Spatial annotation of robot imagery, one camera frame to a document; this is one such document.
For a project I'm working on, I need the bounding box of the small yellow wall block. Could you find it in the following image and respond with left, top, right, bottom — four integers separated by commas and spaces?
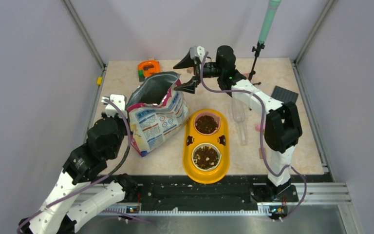
96, 77, 103, 86

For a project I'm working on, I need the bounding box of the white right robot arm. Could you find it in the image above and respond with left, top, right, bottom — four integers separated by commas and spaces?
173, 45, 302, 201

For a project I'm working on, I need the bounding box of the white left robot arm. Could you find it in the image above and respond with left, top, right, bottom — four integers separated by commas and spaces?
17, 95, 137, 234

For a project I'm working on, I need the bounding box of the yellow double pet feeder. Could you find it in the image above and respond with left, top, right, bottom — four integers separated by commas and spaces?
182, 109, 230, 184

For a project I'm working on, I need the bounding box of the pink food bowl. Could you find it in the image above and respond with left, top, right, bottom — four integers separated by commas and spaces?
193, 111, 221, 136

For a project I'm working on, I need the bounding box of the brown wooden block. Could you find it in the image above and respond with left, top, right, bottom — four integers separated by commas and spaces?
259, 148, 263, 159

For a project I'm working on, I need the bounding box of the cream food bowl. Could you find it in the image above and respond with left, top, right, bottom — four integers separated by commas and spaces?
191, 143, 222, 172

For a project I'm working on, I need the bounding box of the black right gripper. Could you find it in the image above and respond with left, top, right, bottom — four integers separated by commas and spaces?
172, 50, 223, 95

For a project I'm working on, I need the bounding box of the aluminium frame rail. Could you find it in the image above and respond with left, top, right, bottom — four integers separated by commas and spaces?
72, 175, 362, 234

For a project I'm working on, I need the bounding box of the black tripod stand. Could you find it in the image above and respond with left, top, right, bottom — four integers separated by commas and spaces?
248, 41, 265, 81

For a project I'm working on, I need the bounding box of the pink pet food bag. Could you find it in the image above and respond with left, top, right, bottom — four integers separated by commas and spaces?
126, 71, 189, 157

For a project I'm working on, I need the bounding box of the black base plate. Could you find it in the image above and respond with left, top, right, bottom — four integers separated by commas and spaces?
77, 174, 333, 212

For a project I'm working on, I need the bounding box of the dark grey building baseplate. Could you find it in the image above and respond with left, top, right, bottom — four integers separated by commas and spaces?
271, 86, 299, 103

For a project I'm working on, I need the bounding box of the clear plastic scoop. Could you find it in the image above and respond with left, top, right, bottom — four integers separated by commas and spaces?
231, 99, 247, 145

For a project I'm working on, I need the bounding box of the brown pet food kibble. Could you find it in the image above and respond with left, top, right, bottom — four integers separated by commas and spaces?
193, 115, 220, 170

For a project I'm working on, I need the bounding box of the mint green pole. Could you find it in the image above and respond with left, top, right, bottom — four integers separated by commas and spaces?
258, 0, 281, 44

